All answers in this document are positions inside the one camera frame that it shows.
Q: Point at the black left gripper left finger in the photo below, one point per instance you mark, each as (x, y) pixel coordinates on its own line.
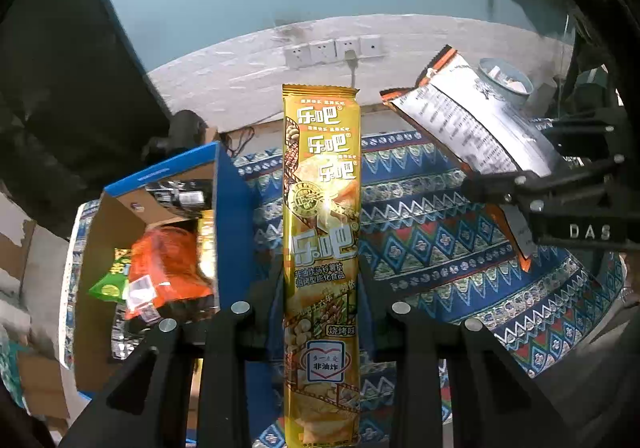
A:
(221, 364)

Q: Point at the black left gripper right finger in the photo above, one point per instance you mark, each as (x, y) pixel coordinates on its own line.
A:
(494, 402)

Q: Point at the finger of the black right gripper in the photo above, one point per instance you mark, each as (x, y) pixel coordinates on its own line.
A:
(590, 182)
(586, 129)

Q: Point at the white orange snack bag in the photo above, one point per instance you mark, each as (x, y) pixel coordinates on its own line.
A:
(483, 131)

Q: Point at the green bean snack bag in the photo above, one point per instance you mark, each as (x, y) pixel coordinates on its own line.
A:
(111, 287)

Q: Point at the yellow long snack pack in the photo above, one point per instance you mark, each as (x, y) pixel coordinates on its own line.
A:
(321, 184)

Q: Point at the black yellow chip bag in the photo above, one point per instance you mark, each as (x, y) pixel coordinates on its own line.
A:
(187, 198)

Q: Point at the blue patterned cloth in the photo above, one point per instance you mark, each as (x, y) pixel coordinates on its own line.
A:
(433, 248)

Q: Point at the light blue trash bin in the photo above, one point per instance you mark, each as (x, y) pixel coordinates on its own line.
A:
(505, 81)

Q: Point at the blue cardboard box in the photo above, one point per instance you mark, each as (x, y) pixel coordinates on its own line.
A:
(102, 337)

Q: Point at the black round object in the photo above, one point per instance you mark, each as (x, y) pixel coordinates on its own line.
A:
(186, 130)

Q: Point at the dark hanging clothing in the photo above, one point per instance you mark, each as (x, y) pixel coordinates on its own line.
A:
(78, 112)

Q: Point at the plug with grey cable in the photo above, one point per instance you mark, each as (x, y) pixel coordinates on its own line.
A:
(352, 68)

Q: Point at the white wall socket strip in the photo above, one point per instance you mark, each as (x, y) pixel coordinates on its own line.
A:
(330, 51)

